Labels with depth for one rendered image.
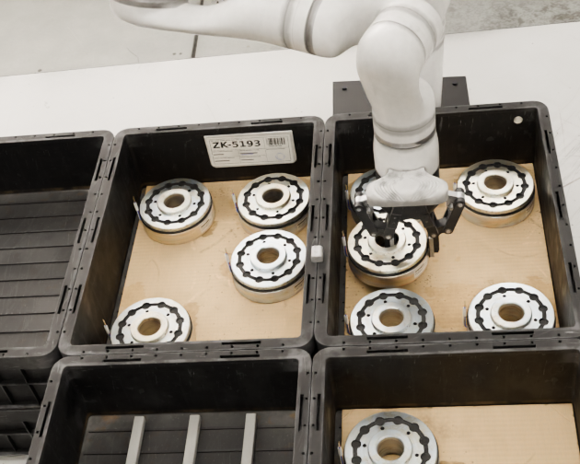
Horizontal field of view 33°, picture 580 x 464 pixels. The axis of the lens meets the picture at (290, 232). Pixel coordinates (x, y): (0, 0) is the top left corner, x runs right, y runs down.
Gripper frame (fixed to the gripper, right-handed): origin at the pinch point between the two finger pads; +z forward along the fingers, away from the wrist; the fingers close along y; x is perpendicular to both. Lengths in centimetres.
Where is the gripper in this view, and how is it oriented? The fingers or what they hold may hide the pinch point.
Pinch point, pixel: (411, 243)
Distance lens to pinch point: 126.6
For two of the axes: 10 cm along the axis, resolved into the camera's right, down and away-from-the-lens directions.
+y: -9.9, 0.4, 1.4
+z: 1.3, 6.9, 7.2
